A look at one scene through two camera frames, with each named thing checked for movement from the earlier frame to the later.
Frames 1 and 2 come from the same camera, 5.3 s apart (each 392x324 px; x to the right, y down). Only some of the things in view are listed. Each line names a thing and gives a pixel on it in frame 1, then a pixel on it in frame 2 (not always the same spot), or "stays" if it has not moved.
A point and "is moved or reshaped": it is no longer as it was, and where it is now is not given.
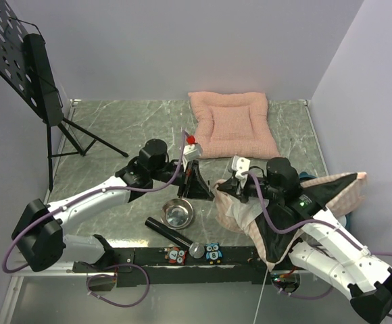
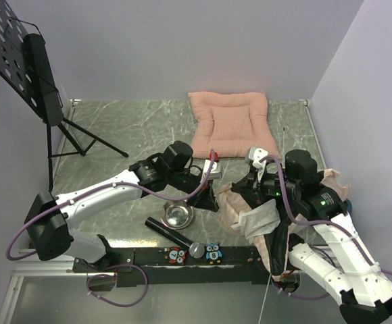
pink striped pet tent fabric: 275,232 is moved or reshaped
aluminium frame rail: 63,269 stays
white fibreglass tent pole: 261,295 is moved or reshaped
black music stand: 12,47 stays
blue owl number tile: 213,253 stays
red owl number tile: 176,255 stays
